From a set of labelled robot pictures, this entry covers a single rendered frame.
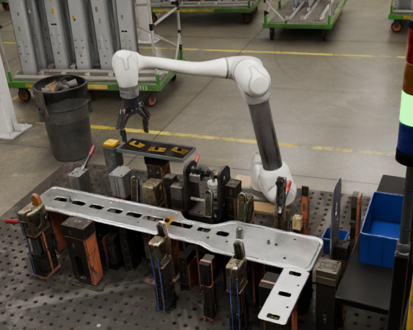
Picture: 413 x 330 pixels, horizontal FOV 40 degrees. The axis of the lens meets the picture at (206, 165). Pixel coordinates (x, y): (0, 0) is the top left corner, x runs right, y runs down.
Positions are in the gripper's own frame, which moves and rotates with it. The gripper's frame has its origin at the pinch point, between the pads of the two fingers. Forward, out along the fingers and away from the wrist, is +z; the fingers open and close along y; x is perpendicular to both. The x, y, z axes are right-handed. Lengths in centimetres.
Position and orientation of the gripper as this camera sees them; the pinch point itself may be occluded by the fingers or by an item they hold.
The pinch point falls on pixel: (135, 135)
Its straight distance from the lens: 278.4
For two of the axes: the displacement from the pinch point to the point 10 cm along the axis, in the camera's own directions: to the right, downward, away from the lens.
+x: 7.1, 2.8, -6.4
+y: -7.0, 3.8, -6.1
